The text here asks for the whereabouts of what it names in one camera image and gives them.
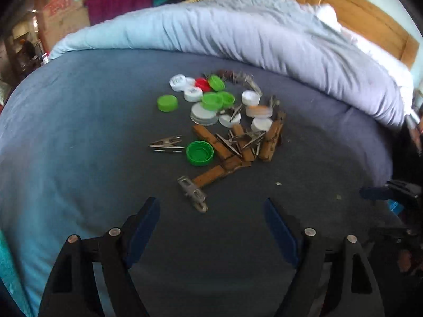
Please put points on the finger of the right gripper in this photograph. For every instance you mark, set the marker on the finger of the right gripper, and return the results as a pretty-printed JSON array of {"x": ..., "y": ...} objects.
[{"x": 395, "y": 190}]

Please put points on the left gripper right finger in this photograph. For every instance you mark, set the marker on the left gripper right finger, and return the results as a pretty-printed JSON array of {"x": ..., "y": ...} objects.
[{"x": 352, "y": 287}]

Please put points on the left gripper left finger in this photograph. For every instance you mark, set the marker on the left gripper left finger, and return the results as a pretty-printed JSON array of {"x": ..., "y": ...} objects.
[{"x": 71, "y": 289}]

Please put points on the metal clip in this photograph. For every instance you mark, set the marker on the metal clip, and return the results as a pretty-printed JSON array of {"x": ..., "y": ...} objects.
[{"x": 194, "y": 194}]

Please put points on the wooden clothespin right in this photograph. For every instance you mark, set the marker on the wooden clothespin right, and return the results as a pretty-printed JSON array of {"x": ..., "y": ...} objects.
[{"x": 272, "y": 138}]

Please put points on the wooden clothespin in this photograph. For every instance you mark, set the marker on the wooden clothespin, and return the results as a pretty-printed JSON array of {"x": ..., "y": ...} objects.
[
  {"x": 203, "y": 134},
  {"x": 225, "y": 168},
  {"x": 272, "y": 138}
]

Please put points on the orange white jar lid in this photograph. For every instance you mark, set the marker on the orange white jar lid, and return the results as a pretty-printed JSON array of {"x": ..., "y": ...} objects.
[{"x": 259, "y": 111}]

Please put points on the dark blue bed sheet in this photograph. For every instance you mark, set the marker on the dark blue bed sheet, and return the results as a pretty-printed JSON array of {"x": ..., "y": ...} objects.
[{"x": 75, "y": 158}]

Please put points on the wooden clothespin lower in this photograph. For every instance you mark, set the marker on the wooden clothespin lower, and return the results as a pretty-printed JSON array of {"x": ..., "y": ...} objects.
[{"x": 225, "y": 168}]

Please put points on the white cap upper right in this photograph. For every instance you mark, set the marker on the white cap upper right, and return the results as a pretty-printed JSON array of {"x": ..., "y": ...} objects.
[{"x": 250, "y": 98}]

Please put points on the wooden headboard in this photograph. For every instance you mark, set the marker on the wooden headboard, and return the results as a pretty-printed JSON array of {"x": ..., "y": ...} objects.
[{"x": 371, "y": 22}]

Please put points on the wooden clothespin left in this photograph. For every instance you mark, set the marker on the wooden clothespin left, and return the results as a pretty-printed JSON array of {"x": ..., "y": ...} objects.
[{"x": 203, "y": 134}]

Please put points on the silver metal clothespin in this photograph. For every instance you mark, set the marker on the silver metal clothespin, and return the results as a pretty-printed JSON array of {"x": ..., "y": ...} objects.
[{"x": 168, "y": 145}]

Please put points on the dark green open cap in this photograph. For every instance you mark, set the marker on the dark green open cap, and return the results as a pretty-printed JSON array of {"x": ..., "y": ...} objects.
[{"x": 199, "y": 153}]

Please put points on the green open cap centre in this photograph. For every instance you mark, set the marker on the green open cap centre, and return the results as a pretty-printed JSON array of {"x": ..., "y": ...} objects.
[{"x": 212, "y": 101}]

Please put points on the green cap top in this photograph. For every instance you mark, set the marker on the green cap top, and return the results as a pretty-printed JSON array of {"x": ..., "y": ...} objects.
[{"x": 216, "y": 83}]

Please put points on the large white jar lid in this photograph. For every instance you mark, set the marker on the large white jar lid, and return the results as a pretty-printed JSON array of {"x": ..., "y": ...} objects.
[{"x": 204, "y": 117}]

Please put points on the light green closed cap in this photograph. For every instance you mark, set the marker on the light green closed cap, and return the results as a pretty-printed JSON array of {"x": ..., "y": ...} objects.
[{"x": 167, "y": 103}]

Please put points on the white cap with label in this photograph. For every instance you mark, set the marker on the white cap with label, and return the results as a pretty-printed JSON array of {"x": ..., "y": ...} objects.
[{"x": 192, "y": 94}]

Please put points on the red bottle cap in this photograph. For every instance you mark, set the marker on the red bottle cap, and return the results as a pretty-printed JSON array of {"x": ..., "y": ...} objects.
[{"x": 202, "y": 84}]

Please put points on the light blue quilt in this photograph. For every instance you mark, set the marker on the light blue quilt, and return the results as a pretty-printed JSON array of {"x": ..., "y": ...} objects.
[{"x": 280, "y": 36}]

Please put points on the white printed cap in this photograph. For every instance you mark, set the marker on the white printed cap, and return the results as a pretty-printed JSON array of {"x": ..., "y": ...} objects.
[{"x": 178, "y": 83}]

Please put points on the cardboard boxes stack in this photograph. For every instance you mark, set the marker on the cardboard boxes stack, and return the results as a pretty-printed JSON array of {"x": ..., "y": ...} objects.
[{"x": 57, "y": 18}]

